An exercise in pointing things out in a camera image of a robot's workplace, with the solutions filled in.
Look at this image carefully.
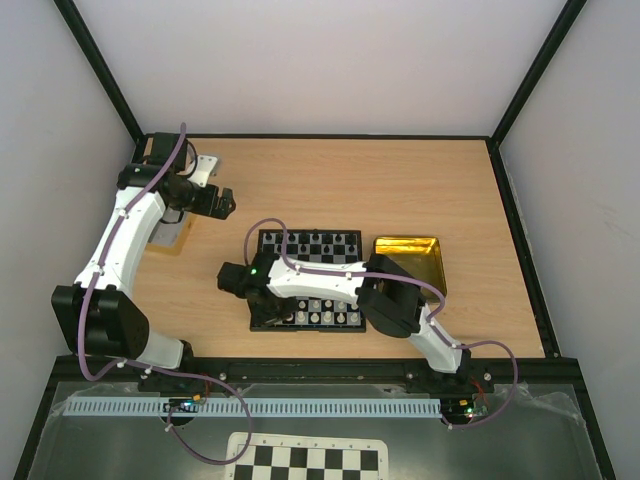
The black grey chess board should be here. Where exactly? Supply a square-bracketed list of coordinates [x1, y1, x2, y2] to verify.
[250, 229, 366, 333]

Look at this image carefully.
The gold metal tray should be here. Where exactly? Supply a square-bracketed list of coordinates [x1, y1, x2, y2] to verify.
[373, 236, 447, 296]

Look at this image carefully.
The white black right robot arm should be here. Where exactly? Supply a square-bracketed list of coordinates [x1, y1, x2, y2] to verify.
[217, 253, 471, 392]

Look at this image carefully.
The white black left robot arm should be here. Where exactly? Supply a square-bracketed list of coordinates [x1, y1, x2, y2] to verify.
[51, 131, 236, 381]

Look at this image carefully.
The checkered calibration board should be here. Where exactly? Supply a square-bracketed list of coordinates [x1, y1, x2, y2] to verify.
[224, 432, 390, 480]

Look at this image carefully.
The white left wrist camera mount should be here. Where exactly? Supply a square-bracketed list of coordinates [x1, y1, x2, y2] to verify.
[188, 154, 220, 188]

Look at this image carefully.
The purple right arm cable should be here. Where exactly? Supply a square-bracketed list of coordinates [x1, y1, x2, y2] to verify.
[243, 217, 519, 431]

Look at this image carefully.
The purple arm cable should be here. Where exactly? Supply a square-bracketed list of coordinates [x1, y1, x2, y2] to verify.
[243, 217, 519, 431]
[78, 121, 254, 464]

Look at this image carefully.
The black mounting rail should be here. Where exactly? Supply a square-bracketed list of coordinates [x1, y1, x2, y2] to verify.
[152, 357, 494, 395]

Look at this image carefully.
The white slotted cable duct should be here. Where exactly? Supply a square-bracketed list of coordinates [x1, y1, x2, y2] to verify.
[63, 397, 441, 419]

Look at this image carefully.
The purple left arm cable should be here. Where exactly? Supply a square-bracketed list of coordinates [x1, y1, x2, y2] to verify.
[78, 121, 254, 464]

